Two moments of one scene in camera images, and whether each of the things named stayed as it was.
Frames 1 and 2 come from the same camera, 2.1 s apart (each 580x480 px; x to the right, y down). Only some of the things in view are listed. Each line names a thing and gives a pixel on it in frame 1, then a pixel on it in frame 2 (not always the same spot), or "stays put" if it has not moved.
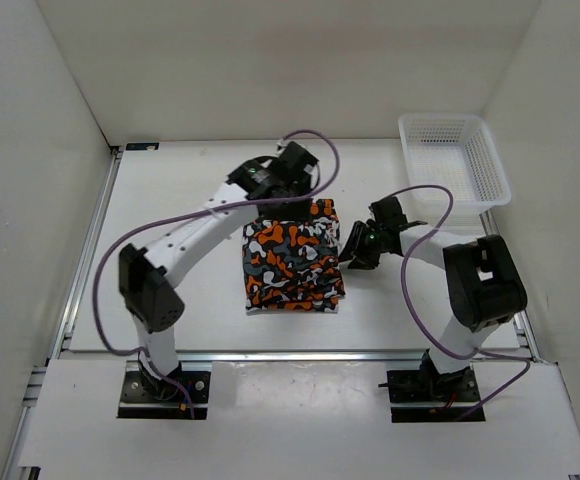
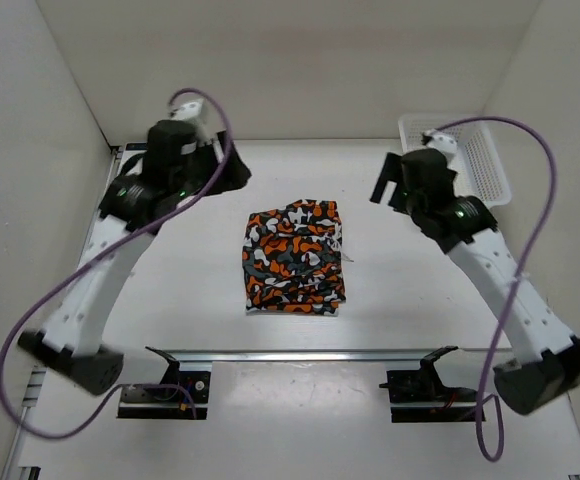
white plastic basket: (458, 152) stays put
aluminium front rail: (336, 356) stays put
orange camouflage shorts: (293, 264) stays put
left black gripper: (300, 211) → (234, 175)
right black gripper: (364, 260) → (392, 171)
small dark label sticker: (141, 146) stays put
